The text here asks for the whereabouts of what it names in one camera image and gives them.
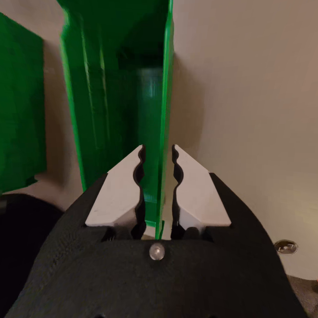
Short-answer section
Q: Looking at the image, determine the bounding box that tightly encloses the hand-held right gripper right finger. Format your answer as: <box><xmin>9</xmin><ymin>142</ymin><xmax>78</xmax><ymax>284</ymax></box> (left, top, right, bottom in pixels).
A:
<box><xmin>171</xmin><ymin>144</ymin><xmax>232</xmax><ymax>240</ymax></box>

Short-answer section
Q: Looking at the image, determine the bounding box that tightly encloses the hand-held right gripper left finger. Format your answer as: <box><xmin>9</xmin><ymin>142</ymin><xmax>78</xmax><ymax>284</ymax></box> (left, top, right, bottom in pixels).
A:
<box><xmin>85</xmin><ymin>145</ymin><xmax>147</xmax><ymax>239</ymax></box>

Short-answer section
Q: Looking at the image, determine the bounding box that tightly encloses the green plastic bin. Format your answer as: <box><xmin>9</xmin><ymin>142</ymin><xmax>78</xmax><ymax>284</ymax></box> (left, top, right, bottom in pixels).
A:
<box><xmin>0</xmin><ymin>12</ymin><xmax>48</xmax><ymax>194</ymax></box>
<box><xmin>59</xmin><ymin>0</ymin><xmax>175</xmax><ymax>240</ymax></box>

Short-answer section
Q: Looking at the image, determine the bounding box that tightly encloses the round metal table grommet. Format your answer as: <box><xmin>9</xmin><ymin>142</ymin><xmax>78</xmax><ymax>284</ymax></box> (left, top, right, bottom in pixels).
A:
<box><xmin>274</xmin><ymin>239</ymin><xmax>298</xmax><ymax>254</ymax></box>

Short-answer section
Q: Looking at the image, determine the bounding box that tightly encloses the black rounded object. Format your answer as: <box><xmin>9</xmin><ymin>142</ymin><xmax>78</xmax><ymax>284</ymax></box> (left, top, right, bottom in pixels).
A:
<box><xmin>0</xmin><ymin>193</ymin><xmax>65</xmax><ymax>318</ymax></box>

